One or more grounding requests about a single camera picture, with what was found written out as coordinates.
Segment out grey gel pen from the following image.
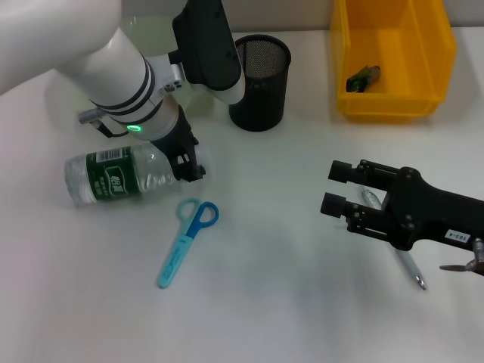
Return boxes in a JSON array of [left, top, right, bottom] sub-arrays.
[[358, 185, 429, 292]]

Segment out blue capped scissors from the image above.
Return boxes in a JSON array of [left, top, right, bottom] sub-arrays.
[[157, 197, 221, 290]]

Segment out green glass fruit plate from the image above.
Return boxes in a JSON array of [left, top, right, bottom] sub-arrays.
[[120, 14, 217, 114]]

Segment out clear green-label water bottle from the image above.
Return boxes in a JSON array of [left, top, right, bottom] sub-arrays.
[[63, 144, 215, 209]]

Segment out yellow plastic storage bin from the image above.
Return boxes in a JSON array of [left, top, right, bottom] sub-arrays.
[[329, 0, 458, 124]]

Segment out green plastic wrapper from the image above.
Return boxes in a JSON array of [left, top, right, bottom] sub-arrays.
[[345, 64, 383, 94]]

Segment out silver left gripper cable connector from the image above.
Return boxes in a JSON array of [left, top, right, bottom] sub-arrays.
[[77, 107, 132, 138]]

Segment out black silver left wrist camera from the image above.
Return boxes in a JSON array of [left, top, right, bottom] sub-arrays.
[[150, 0, 247, 105]]

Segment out black mesh pen holder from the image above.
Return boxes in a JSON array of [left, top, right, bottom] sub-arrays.
[[228, 33, 293, 133]]

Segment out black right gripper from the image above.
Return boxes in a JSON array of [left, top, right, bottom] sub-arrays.
[[320, 159, 484, 252]]

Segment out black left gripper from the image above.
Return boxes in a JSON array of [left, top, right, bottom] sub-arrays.
[[150, 104, 207, 185]]

